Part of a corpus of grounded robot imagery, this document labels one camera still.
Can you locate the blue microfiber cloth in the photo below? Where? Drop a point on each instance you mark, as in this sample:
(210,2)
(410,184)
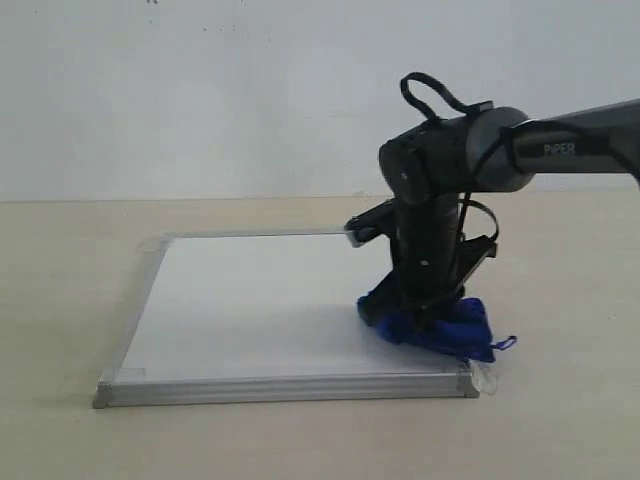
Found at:
(464,333)

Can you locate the clear tape front right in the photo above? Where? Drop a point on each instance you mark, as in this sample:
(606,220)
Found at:
(484,377)

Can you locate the aluminium framed whiteboard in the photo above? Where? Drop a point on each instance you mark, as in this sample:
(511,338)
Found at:
(265,317)

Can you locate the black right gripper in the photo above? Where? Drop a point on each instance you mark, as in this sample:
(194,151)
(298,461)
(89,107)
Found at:
(431,261)

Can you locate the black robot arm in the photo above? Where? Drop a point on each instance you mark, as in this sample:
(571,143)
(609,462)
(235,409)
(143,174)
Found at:
(435,168)

